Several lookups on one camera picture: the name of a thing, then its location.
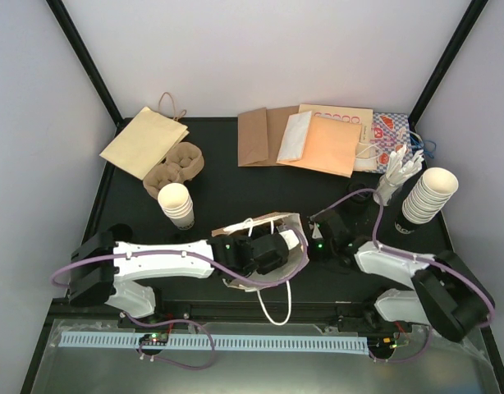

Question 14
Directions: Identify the blue checkered paper bag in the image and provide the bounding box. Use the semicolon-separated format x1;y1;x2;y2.
369;112;437;173

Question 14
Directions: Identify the stack of black cup lids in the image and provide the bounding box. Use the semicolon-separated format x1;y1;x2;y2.
343;181;373;215

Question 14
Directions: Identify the black frame post right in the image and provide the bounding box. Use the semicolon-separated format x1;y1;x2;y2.
408;0;488;129

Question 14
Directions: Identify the light blue cable duct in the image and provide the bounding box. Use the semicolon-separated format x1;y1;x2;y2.
58;332;369;355

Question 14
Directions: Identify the brown kraft paper bag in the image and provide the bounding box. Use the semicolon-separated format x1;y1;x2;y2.
237;106;299;167

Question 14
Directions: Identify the black frame post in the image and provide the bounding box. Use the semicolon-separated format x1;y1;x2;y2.
408;0;488;129
46;0;124;127

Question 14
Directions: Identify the stack of white paper cups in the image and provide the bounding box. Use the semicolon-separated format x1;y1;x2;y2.
158;183;195;230

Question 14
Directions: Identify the black frame post left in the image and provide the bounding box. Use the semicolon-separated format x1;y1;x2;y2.
46;0;124;127

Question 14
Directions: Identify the white paper bag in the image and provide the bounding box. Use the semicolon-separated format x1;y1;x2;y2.
277;111;312;163

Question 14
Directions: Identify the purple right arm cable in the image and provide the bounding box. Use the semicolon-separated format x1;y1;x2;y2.
313;188;496;329

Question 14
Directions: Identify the stack of pulp cup carriers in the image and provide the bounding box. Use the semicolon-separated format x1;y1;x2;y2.
143;142;204;199

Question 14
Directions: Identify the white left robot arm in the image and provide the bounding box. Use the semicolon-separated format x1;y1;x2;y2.
69;230;299;328

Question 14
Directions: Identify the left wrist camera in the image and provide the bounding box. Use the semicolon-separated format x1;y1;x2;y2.
279;229;308;251

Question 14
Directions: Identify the orange paper bag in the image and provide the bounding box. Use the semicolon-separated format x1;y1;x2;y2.
279;115;362;177
210;211;310;326

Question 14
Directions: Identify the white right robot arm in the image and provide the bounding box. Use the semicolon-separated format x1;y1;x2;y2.
310;209;494;342

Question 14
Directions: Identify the tan paper bag with handles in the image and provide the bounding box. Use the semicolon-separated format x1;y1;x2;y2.
99;92;189;181

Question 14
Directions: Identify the beige bag with red circles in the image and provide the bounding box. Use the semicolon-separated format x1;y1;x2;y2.
299;104;373;125

